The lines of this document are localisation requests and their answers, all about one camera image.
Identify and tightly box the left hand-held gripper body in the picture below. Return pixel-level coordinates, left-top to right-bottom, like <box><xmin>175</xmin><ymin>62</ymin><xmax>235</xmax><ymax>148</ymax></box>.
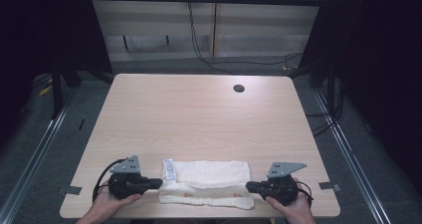
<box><xmin>107</xmin><ymin>154</ymin><xmax>151</xmax><ymax>200</ymax></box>

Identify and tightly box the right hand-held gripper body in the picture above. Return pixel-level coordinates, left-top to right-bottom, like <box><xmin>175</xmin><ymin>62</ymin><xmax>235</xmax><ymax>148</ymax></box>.
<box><xmin>259</xmin><ymin>161</ymin><xmax>308</xmax><ymax>207</ymax></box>

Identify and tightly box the white towel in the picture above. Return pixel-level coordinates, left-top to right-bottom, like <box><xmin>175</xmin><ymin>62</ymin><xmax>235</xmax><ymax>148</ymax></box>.
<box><xmin>157</xmin><ymin>157</ymin><xmax>256</xmax><ymax>211</ymax></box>

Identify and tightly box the person's left hand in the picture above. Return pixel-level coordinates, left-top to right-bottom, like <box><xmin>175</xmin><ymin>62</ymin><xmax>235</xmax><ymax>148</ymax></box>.
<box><xmin>92</xmin><ymin>180</ymin><xmax>143</xmax><ymax>218</ymax></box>

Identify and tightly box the person's right hand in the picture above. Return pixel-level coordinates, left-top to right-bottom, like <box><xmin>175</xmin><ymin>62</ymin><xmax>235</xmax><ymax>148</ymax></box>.
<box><xmin>265</xmin><ymin>177</ymin><xmax>316</xmax><ymax>220</ymax></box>

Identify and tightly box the grey tape strip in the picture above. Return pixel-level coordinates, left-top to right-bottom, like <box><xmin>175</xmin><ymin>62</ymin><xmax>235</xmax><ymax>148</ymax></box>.
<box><xmin>58</xmin><ymin>185</ymin><xmax>83</xmax><ymax>196</ymax></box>
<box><xmin>317</xmin><ymin>181</ymin><xmax>341</xmax><ymax>192</ymax></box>

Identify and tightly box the black metal stand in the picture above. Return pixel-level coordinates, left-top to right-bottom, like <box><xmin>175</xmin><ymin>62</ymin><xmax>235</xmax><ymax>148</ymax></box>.
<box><xmin>49</xmin><ymin>62</ymin><xmax>83</xmax><ymax>119</ymax></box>

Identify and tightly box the yellow floor scrap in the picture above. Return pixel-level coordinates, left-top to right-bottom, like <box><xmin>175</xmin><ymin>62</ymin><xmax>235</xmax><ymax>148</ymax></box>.
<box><xmin>37</xmin><ymin>84</ymin><xmax>54</xmax><ymax>97</ymax></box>

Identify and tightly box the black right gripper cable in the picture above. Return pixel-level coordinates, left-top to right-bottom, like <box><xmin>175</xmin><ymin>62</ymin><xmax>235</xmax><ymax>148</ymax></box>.
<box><xmin>296</xmin><ymin>180</ymin><xmax>314</xmax><ymax>208</ymax></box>

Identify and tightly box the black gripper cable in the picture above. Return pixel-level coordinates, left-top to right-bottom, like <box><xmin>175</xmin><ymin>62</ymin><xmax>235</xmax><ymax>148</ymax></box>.
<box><xmin>296</xmin><ymin>180</ymin><xmax>314</xmax><ymax>208</ymax></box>
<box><xmin>92</xmin><ymin>157</ymin><xmax>127</xmax><ymax>202</ymax></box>

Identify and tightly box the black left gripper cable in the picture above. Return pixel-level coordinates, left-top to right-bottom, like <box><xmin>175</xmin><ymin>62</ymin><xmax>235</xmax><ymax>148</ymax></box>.
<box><xmin>92</xmin><ymin>157</ymin><xmax>127</xmax><ymax>202</ymax></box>

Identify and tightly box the aluminium floor rail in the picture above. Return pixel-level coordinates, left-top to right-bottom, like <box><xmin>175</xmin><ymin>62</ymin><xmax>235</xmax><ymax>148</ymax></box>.
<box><xmin>0</xmin><ymin>90</ymin><xmax>78</xmax><ymax>224</ymax></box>
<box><xmin>313</xmin><ymin>89</ymin><xmax>393</xmax><ymax>224</ymax></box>

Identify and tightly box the black cable bundle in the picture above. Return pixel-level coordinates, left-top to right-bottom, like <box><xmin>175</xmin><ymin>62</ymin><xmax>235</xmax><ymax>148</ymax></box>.
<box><xmin>305</xmin><ymin>78</ymin><xmax>345</xmax><ymax>138</ymax></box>

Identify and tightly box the black floor cable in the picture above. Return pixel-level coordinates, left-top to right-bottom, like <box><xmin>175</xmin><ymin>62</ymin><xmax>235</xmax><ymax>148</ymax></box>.
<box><xmin>204</xmin><ymin>52</ymin><xmax>304</xmax><ymax>68</ymax></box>

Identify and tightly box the black hanging cable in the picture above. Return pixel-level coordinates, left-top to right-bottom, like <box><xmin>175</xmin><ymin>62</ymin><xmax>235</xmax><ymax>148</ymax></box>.
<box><xmin>186</xmin><ymin>1</ymin><xmax>237</xmax><ymax>76</ymax></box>

